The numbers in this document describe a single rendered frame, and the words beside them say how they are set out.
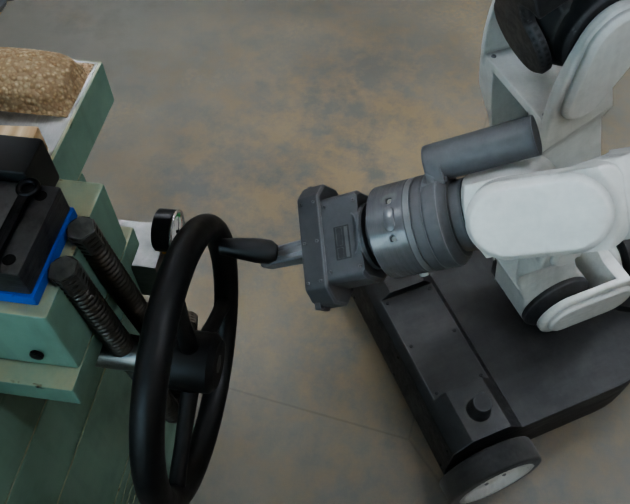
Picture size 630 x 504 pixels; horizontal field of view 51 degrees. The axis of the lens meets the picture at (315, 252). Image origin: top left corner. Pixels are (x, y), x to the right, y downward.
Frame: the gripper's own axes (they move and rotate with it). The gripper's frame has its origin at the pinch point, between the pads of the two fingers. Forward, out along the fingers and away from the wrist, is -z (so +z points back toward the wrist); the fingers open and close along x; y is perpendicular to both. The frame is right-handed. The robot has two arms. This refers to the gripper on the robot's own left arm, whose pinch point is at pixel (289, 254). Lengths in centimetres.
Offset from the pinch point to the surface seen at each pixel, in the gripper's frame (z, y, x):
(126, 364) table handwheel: -13.5, 9.7, -9.6
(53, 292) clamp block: -8.2, 22.1, -4.6
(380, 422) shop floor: -30, -80, -20
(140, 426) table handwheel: -3.6, 18.0, -15.4
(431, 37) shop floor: -25, -143, 101
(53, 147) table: -19.7, 12.9, 13.5
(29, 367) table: -16.3, 18.2, -9.6
